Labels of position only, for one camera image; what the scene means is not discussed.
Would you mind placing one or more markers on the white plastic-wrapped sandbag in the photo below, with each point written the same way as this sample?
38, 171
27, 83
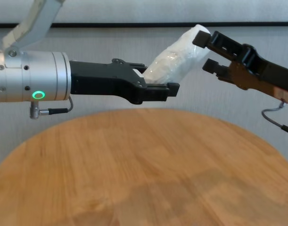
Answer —
176, 58

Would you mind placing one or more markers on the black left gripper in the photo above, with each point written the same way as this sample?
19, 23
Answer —
99, 80

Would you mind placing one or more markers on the black wall rail strip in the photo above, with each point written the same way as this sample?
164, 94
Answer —
110, 24

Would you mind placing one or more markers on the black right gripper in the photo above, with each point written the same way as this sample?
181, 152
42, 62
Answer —
264, 77

